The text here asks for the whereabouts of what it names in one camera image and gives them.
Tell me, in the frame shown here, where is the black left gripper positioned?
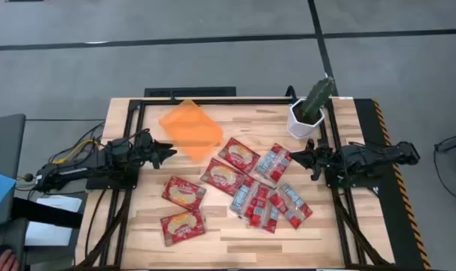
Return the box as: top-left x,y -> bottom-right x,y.
135,129 -> 178,169

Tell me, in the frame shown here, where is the person's hand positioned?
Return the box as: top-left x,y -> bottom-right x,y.
0,250 -> 21,271

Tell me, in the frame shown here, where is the black cable bundle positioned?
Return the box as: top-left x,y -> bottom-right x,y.
49,120 -> 107,163

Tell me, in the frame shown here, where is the yellow cable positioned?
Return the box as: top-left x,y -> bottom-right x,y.
53,138 -> 102,165

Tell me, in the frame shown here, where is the black mat with hazard stripe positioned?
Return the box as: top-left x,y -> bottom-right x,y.
354,98 -> 432,271

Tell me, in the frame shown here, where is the black floor vent grille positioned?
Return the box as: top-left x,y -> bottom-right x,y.
144,86 -> 237,98

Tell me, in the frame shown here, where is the white paper sheet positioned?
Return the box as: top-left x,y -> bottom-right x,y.
24,194 -> 83,248

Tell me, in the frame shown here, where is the black flat bar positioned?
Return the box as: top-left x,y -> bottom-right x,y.
11,197 -> 84,230

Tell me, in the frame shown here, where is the white faceted plant pot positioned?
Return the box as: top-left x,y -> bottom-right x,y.
286,98 -> 326,140

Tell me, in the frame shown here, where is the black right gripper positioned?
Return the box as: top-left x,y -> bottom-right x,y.
289,138 -> 336,181

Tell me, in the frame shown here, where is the green cactus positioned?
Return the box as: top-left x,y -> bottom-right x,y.
301,76 -> 336,118

